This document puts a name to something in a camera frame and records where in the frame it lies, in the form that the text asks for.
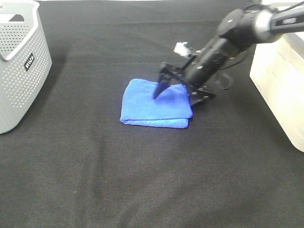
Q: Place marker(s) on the black table cloth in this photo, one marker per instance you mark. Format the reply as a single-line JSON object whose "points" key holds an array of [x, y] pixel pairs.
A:
{"points": [[70, 163]]}

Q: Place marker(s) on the white storage box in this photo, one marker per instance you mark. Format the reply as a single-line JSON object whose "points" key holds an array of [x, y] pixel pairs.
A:
{"points": [[277, 71]]}

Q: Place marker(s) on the blue towel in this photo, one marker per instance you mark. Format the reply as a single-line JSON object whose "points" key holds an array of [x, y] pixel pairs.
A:
{"points": [[171, 109]]}

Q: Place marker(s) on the grey perforated plastic basket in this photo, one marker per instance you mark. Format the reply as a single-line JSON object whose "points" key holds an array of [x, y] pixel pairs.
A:
{"points": [[25, 59]]}

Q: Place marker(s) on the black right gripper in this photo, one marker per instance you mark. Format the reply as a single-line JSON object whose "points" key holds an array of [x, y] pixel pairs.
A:
{"points": [[198, 70]]}

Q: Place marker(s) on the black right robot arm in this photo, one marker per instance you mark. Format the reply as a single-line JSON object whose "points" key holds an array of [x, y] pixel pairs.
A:
{"points": [[236, 33]]}

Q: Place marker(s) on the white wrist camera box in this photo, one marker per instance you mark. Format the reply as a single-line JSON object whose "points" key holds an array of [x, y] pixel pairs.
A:
{"points": [[182, 49]]}

